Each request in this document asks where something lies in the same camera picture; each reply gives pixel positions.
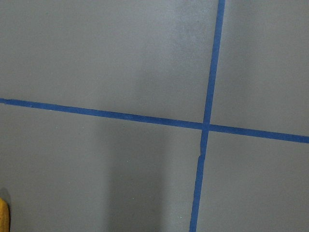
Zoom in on yellow corn cob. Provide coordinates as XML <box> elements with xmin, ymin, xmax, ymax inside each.
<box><xmin>0</xmin><ymin>199</ymin><xmax>10</xmax><ymax>232</ymax></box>

